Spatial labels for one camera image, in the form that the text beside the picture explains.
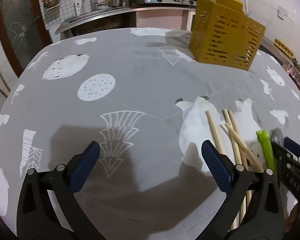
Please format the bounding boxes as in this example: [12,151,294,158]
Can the grey metal spoon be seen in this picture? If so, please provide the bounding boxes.
[270,128,284,147]

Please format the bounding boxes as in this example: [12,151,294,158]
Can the right human hand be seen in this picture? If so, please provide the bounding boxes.
[283,203,300,239]

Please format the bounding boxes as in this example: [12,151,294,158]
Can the wooden chopstick on table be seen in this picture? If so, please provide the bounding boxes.
[223,109,251,222]
[205,110,225,154]
[225,123,264,172]

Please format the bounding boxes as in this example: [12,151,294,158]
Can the yellow egg carton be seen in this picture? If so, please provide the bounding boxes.
[274,38,294,59]

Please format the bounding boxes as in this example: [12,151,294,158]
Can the yellow perforated utensil holder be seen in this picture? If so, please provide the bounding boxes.
[190,0,266,70]

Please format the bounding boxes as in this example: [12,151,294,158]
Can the chopstick leaning left in holder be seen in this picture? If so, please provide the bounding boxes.
[244,0,249,16]

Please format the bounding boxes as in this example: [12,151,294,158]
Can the grey patterned tablecloth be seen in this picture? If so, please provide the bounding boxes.
[0,28,300,239]

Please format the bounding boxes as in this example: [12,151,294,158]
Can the white base cabinets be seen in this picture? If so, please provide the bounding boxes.
[135,7,196,31]

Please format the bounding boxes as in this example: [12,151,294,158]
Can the dark wooden glass door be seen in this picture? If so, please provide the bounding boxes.
[0,0,52,76]

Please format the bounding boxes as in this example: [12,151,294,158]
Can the steel sink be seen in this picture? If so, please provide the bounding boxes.
[55,7,134,35]

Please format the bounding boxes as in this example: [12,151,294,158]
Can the green frog handled utensil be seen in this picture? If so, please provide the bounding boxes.
[256,130,277,173]

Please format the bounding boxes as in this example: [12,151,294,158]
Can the white wall socket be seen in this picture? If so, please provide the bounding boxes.
[277,6,288,20]

